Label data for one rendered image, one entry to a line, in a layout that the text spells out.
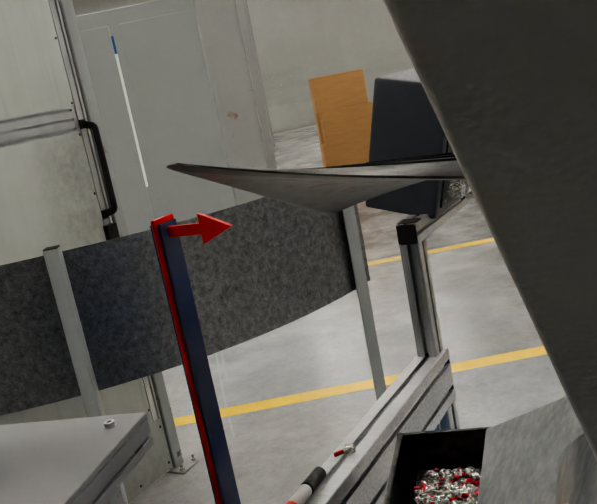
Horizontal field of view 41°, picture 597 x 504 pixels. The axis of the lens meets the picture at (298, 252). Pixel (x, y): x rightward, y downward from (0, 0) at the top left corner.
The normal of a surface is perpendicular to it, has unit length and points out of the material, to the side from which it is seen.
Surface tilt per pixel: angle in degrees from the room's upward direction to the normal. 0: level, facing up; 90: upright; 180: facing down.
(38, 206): 90
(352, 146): 90
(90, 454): 1
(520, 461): 55
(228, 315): 90
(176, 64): 90
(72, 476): 1
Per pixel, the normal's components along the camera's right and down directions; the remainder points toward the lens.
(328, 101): 0.07, 0.21
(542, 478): -0.91, -0.37
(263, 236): 0.61, 0.06
